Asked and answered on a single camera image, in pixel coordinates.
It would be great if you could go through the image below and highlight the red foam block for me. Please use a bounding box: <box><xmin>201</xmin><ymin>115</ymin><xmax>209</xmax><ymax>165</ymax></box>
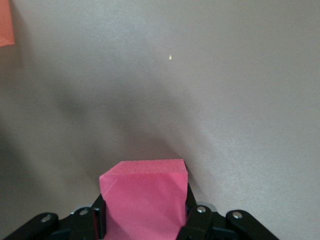
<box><xmin>99</xmin><ymin>158</ymin><xmax>189</xmax><ymax>240</ymax></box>

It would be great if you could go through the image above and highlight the orange foam block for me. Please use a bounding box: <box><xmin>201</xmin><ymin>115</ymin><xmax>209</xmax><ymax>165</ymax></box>
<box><xmin>0</xmin><ymin>0</ymin><xmax>16</xmax><ymax>47</ymax></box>

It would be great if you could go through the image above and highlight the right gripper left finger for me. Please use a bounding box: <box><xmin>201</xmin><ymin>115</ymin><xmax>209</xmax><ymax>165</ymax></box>
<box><xmin>1</xmin><ymin>193</ymin><xmax>108</xmax><ymax>240</ymax></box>

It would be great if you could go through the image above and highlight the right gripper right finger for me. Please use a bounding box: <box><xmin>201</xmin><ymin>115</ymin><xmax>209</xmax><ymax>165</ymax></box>
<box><xmin>178</xmin><ymin>183</ymin><xmax>278</xmax><ymax>240</ymax></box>

